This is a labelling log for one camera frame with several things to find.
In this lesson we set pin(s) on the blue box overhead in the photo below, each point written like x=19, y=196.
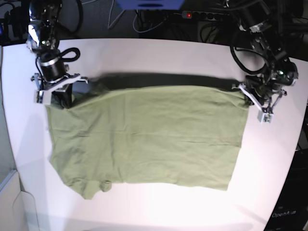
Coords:
x=150, y=4

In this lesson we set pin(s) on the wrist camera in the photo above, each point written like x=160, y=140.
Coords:
x=43, y=97
x=265, y=117

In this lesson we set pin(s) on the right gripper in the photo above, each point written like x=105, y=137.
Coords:
x=53, y=78

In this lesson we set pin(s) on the green T-shirt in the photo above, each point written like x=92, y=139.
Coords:
x=184, y=135

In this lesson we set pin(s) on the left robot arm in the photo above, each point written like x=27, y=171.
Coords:
x=258, y=36

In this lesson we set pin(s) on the black OpenArm case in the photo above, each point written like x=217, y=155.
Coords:
x=291, y=210

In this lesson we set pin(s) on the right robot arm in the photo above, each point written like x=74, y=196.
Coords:
x=43, y=39

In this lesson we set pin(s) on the white plastic bin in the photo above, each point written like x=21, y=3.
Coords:
x=17, y=208

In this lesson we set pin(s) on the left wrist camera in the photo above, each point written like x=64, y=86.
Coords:
x=265, y=117

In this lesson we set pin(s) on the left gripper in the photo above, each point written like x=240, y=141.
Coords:
x=260, y=92

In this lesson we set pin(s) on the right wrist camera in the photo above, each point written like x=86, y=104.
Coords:
x=43, y=97

